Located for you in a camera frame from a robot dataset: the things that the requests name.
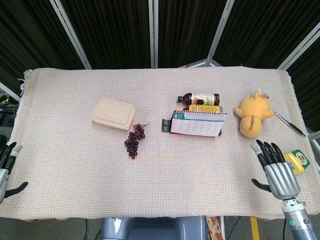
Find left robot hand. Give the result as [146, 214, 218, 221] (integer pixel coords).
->
[0, 141, 29, 204]

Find beige lunch box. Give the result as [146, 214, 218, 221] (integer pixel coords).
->
[91, 98, 136, 131]

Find woven beige tablecloth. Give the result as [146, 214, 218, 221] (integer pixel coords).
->
[0, 66, 320, 222]

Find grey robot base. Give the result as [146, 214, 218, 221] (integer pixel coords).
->
[99, 216, 209, 240]

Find purple grape bunch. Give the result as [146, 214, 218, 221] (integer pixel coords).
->
[124, 122, 150, 160]

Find desk calendar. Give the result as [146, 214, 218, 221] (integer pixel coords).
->
[169, 108, 228, 138]

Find dark sauce bottle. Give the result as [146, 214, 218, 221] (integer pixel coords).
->
[177, 92, 221, 106]

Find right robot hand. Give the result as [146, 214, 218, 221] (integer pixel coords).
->
[250, 139, 301, 201]

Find metal tongs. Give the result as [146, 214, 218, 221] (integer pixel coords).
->
[271, 108, 307, 138]

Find yellow label bottle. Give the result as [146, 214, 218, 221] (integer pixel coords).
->
[181, 104, 223, 113]

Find yellow plush toy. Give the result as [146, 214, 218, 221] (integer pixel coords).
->
[233, 89, 276, 139]

